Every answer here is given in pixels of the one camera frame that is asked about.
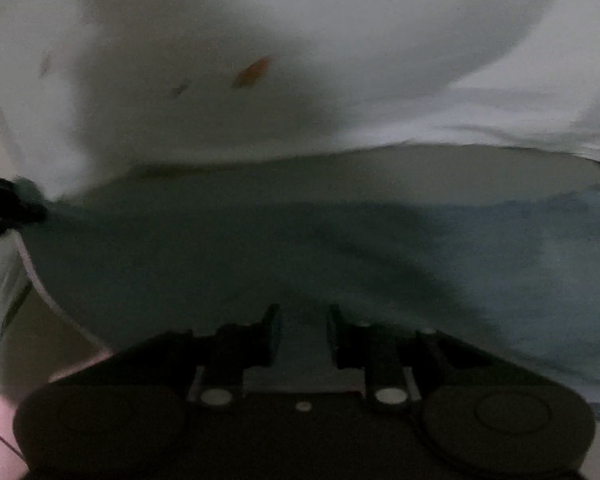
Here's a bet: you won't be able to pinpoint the blue denim jeans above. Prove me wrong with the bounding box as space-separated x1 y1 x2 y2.
20 190 600 390

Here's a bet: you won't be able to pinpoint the white patterned bed sheet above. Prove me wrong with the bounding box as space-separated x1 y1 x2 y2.
0 0 600 198

